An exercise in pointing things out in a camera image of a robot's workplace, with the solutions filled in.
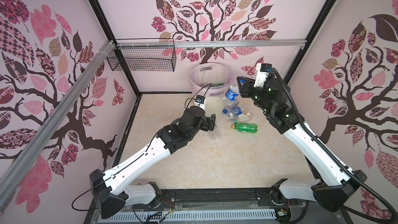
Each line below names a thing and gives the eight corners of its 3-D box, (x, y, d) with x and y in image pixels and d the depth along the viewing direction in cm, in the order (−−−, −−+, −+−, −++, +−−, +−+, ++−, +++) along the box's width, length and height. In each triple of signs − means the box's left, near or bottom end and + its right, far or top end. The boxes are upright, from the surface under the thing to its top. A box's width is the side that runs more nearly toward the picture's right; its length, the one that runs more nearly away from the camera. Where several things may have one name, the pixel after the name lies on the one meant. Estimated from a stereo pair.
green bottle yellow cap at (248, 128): (232, 133, 99) (233, 129, 95) (231, 125, 103) (232, 121, 99) (256, 133, 99) (258, 129, 95) (254, 125, 103) (256, 121, 99)
